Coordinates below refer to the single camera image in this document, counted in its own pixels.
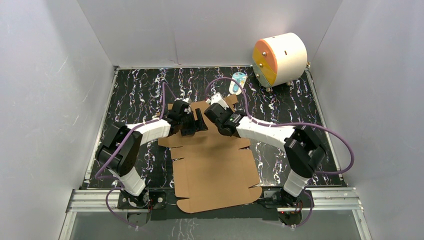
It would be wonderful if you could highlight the brown cardboard box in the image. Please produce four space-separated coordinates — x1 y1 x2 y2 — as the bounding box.
157 94 263 215

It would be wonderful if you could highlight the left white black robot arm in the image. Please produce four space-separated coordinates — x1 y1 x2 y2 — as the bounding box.
95 98 208 208

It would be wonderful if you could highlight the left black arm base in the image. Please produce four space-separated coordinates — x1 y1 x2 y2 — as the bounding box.
117 187 167 231

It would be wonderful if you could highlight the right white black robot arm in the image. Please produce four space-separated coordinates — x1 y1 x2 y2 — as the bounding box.
204 103 327 207

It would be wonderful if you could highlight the light blue packaged tool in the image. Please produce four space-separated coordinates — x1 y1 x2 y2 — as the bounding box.
229 72 248 95

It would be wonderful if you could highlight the white cylindrical drum orange face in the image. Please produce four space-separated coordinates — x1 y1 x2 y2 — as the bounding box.
252 32 308 89

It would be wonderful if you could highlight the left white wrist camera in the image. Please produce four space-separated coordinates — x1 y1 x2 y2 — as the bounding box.
181 97 193 105

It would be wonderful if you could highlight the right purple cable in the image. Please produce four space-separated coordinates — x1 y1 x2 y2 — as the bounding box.
203 76 355 229

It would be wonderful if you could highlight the purple cable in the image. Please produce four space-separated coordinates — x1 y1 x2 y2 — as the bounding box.
203 76 355 229
95 81 178 229

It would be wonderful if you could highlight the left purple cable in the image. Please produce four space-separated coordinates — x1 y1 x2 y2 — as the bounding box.
95 81 178 229

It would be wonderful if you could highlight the aluminium frame rail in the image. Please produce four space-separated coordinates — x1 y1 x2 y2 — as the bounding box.
59 186 372 240

